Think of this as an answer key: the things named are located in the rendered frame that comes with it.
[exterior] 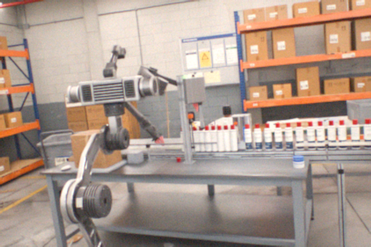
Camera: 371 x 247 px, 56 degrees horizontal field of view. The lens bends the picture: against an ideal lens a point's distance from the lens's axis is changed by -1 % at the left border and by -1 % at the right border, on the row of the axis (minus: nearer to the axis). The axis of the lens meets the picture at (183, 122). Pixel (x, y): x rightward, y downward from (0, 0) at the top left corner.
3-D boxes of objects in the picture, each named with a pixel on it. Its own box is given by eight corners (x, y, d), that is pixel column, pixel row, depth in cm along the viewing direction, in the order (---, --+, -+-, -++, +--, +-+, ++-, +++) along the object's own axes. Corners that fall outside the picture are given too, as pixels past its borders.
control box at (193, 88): (206, 101, 269) (203, 76, 266) (188, 104, 260) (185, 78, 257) (198, 101, 277) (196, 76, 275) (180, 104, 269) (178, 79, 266)
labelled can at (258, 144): (262, 149, 266) (261, 123, 263) (261, 151, 261) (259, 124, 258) (256, 149, 268) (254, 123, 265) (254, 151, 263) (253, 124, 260)
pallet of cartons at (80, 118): (146, 155, 696) (137, 85, 678) (136, 166, 615) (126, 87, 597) (88, 160, 710) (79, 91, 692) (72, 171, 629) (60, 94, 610)
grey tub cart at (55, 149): (58, 184, 551) (48, 125, 539) (98, 179, 558) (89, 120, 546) (43, 204, 464) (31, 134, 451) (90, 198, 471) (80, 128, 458)
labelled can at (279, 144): (283, 149, 260) (281, 122, 257) (282, 151, 255) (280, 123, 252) (276, 149, 262) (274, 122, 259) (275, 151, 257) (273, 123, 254)
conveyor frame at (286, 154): (295, 154, 260) (295, 148, 259) (294, 158, 250) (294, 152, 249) (109, 156, 324) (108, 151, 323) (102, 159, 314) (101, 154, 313)
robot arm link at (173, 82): (146, 80, 271) (151, 67, 269) (143, 77, 275) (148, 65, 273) (188, 94, 297) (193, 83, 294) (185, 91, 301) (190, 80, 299)
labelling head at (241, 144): (253, 145, 281) (251, 113, 278) (250, 149, 269) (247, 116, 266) (236, 145, 287) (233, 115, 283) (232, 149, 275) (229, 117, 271)
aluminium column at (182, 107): (192, 161, 273) (184, 75, 264) (190, 162, 269) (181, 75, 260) (187, 161, 275) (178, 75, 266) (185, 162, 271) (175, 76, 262)
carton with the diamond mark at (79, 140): (122, 160, 292) (118, 129, 289) (105, 168, 270) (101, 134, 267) (93, 160, 304) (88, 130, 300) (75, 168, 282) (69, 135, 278)
